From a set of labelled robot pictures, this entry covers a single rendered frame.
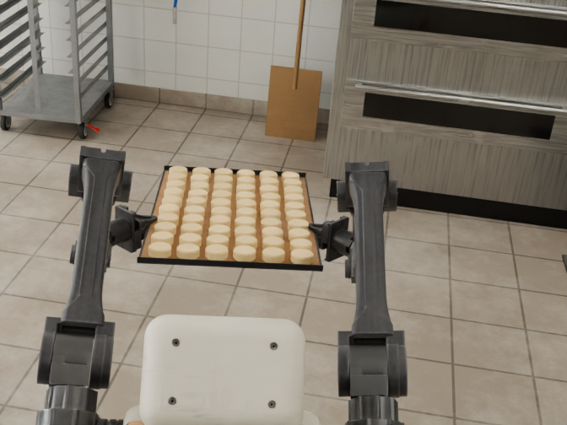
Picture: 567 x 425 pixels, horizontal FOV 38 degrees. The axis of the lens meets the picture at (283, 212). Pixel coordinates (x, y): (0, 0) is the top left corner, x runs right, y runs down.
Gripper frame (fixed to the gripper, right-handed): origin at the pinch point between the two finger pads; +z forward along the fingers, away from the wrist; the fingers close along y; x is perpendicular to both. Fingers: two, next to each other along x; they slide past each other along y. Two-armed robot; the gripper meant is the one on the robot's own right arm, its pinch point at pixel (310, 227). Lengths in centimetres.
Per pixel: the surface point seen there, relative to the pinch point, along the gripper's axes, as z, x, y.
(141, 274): 132, -51, -86
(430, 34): 87, -179, 12
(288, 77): 195, -206, -36
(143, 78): 289, -175, -54
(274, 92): 201, -201, -45
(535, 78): 49, -211, -4
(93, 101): 274, -127, -57
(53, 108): 278, -103, -58
